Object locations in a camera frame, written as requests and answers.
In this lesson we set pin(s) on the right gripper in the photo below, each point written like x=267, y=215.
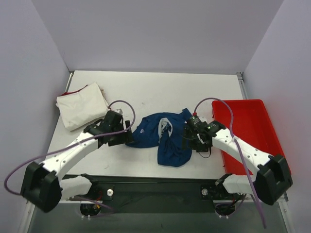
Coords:
x=187, y=135

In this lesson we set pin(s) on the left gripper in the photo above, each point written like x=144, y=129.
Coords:
x=127, y=132

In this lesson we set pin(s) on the blue printed t-shirt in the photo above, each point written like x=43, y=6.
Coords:
x=165, y=131

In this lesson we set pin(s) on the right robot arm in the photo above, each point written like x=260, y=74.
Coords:
x=270, y=175

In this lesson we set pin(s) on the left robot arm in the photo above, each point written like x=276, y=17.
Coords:
x=44, y=184

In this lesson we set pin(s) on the red plastic bin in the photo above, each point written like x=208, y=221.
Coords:
x=252, y=124

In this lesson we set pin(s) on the folded white t-shirt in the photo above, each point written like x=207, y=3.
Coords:
x=83, y=107

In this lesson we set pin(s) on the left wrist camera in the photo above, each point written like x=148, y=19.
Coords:
x=118, y=111

